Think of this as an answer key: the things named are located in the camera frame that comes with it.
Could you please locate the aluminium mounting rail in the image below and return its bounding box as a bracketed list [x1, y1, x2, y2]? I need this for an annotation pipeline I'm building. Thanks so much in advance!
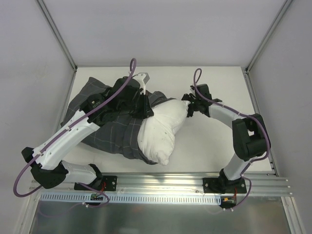
[29, 172, 291, 195]

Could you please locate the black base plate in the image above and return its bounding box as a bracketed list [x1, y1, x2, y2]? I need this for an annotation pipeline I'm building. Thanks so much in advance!
[202, 177, 247, 194]
[87, 175, 117, 192]

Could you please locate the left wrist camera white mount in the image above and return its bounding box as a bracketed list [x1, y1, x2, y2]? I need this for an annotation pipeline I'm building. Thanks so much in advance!
[128, 73, 150, 95]

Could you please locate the dark grey checked pillowcase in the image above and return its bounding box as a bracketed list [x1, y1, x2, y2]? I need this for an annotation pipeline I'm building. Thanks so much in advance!
[62, 77, 176, 165]

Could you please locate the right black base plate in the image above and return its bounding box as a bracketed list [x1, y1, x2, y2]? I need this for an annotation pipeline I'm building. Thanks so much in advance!
[202, 177, 247, 194]

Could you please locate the white pillow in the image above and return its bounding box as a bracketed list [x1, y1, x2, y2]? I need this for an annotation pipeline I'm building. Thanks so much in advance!
[137, 99, 190, 166]

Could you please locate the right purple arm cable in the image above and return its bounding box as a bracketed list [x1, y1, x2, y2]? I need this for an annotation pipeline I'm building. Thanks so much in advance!
[193, 68, 272, 208]

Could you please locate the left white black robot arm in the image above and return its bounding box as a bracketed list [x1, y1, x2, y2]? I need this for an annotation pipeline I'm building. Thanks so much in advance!
[22, 73, 154, 190]

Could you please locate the white slotted cable duct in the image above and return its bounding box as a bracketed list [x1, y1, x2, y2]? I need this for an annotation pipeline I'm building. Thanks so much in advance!
[40, 192, 221, 205]

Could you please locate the right aluminium frame post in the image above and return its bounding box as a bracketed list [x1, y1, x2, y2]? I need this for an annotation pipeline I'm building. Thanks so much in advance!
[245, 0, 294, 74]

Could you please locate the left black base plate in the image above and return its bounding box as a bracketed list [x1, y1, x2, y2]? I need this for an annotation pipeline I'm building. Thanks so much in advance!
[87, 175, 117, 192]

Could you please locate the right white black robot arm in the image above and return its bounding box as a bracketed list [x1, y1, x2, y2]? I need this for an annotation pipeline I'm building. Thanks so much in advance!
[182, 84, 271, 194]

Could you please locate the aluminium frame post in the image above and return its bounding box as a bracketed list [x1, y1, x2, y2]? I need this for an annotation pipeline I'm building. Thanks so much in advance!
[245, 0, 294, 74]
[35, 0, 78, 72]

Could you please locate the left aluminium frame post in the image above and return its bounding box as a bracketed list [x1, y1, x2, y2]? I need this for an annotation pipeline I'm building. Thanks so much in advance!
[35, 0, 78, 72]

